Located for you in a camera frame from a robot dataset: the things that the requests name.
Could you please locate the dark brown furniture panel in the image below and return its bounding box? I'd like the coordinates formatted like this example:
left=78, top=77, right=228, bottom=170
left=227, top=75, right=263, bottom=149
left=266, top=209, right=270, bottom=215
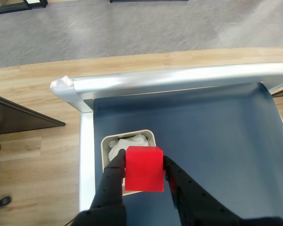
left=0, top=92, right=66, bottom=136

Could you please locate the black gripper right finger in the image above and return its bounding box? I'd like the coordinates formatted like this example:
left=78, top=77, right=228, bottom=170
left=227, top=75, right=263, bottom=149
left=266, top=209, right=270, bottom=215
left=163, top=155, right=242, bottom=226

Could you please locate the dark blue-grey mat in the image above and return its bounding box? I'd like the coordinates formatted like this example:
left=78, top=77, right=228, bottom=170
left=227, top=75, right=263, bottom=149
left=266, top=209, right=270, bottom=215
left=92, top=81, right=283, bottom=226

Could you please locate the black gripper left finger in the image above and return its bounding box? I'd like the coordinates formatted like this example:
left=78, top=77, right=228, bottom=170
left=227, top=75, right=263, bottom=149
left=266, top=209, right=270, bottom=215
left=73, top=148, right=128, bottom=226

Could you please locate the black metal furniture frame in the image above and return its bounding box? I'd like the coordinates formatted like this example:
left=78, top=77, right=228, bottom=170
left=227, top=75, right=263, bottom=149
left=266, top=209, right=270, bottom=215
left=0, top=0, right=48, bottom=16

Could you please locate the beige rounded box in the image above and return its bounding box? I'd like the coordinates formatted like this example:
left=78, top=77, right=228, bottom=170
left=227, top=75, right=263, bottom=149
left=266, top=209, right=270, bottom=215
left=100, top=129, right=156, bottom=197

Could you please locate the crumpled white paper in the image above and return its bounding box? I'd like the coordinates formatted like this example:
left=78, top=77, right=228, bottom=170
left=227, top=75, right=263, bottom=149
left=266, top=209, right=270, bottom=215
left=108, top=134, right=149, bottom=186

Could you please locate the red cube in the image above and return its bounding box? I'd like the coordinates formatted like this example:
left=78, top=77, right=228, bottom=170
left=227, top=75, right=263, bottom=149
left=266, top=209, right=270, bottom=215
left=124, top=145, right=165, bottom=193

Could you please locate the silver table frame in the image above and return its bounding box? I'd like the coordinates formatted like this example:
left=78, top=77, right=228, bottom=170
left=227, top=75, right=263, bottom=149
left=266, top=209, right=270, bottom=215
left=50, top=61, right=283, bottom=212

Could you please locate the black chair leg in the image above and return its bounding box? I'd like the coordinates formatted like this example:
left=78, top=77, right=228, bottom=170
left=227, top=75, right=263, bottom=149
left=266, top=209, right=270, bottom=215
left=0, top=196, right=12, bottom=212

